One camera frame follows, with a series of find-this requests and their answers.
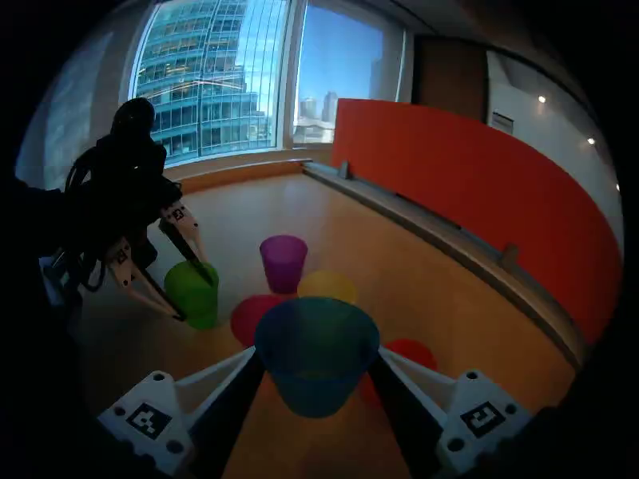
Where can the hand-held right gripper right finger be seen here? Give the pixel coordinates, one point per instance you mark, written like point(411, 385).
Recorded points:
point(439, 399)

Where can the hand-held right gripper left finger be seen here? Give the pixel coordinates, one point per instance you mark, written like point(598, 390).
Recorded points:
point(199, 394)

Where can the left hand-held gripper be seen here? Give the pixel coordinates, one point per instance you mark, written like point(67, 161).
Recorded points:
point(127, 174)

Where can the green plastic cup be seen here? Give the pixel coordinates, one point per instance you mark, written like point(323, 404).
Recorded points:
point(193, 297)

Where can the blue plastic cup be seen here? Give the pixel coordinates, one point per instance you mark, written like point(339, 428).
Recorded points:
point(317, 349)

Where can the red plastic cup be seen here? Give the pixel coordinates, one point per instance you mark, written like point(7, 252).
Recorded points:
point(407, 357)

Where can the pink plastic cup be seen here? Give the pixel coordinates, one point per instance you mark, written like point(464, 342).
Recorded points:
point(252, 314)

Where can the purple plastic cup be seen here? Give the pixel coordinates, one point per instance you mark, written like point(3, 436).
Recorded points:
point(283, 262)

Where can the yellow plastic cup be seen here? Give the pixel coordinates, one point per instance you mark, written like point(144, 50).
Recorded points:
point(329, 287)

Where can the red desk screen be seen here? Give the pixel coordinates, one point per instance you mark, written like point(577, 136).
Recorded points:
point(479, 199)

